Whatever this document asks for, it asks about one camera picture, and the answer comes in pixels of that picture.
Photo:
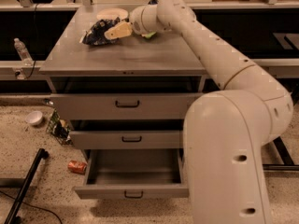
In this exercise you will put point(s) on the grey top drawer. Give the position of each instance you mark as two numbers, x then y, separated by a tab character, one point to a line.
123	106

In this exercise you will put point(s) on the black stand leg left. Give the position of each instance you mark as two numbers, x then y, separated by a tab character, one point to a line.
23	185

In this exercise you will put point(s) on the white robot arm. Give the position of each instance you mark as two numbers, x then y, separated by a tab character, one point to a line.
225	130

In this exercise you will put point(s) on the clear water bottle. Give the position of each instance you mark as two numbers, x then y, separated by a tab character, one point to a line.
23	52

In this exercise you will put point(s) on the black table frame right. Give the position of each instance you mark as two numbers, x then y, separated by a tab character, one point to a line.
279	152

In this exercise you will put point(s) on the green chip bag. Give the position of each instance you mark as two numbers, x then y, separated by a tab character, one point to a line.
149	35

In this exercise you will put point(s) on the grey middle drawer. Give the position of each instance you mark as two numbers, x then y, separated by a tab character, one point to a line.
126	139

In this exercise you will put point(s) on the blue can behind bag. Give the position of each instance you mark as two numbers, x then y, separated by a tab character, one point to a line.
153	2

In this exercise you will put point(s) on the grey bottom drawer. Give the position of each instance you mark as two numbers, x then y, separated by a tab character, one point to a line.
133	174

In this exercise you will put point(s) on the grey drawer cabinet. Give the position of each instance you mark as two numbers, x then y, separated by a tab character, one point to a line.
163	64

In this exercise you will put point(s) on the green snack bag on floor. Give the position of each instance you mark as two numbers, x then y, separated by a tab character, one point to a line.
59	129

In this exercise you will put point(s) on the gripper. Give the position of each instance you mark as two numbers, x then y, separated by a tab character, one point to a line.
136	20

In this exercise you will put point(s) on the grey drawer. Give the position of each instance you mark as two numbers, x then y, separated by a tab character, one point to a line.
126	139
133	174
123	106

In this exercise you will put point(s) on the orange soda can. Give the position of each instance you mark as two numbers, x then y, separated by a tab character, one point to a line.
77	167

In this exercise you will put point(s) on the blue chip bag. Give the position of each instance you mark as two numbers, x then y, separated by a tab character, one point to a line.
95	36

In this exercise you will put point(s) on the white bowl on cabinet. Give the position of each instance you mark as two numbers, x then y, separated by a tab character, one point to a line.
112	14

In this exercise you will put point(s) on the white bowl on floor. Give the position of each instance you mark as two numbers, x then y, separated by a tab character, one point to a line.
34	118

